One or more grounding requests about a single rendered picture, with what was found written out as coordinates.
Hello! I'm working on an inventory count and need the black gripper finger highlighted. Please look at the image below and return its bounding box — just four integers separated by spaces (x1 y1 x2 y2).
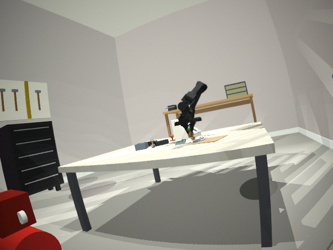
189 123 195 134
182 124 189 134

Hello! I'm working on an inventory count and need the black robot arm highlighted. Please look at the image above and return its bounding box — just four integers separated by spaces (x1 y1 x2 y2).
178 81 207 123

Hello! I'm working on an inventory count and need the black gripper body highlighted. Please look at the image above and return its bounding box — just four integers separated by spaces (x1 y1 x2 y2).
174 111 202 126

